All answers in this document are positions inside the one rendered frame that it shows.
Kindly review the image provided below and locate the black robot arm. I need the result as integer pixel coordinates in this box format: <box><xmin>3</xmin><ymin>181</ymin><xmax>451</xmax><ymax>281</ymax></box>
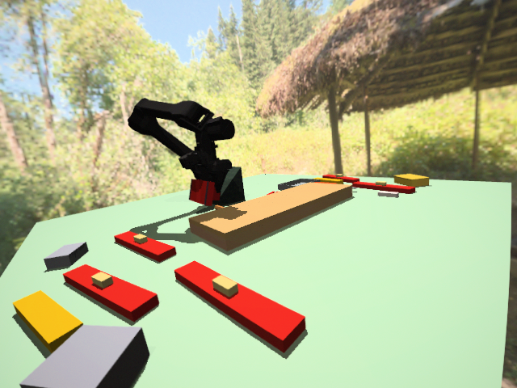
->
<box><xmin>127</xmin><ymin>98</ymin><xmax>235</xmax><ymax>170</ymax></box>

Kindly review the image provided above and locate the small white rectangular block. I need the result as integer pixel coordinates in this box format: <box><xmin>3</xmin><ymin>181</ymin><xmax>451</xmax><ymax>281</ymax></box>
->
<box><xmin>377</xmin><ymin>191</ymin><xmax>399</xmax><ymax>197</ymax></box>

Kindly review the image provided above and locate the yellow rectangular block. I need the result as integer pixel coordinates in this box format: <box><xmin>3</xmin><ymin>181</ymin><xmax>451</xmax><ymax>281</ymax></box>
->
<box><xmin>394</xmin><ymin>174</ymin><xmax>429</xmax><ymax>187</ymax></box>
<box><xmin>13</xmin><ymin>290</ymin><xmax>84</xmax><ymax>354</ymax></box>
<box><xmin>315</xmin><ymin>178</ymin><xmax>343</xmax><ymax>184</ymax></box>

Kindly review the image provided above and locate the tan rectangular panel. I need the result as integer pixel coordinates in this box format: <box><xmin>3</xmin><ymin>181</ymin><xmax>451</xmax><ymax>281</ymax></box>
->
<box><xmin>188</xmin><ymin>183</ymin><xmax>353</xmax><ymax>252</ymax></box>

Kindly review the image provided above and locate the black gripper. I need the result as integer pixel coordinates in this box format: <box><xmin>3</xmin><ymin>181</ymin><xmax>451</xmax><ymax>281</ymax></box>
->
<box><xmin>191</xmin><ymin>141</ymin><xmax>232</xmax><ymax>193</ymax></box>

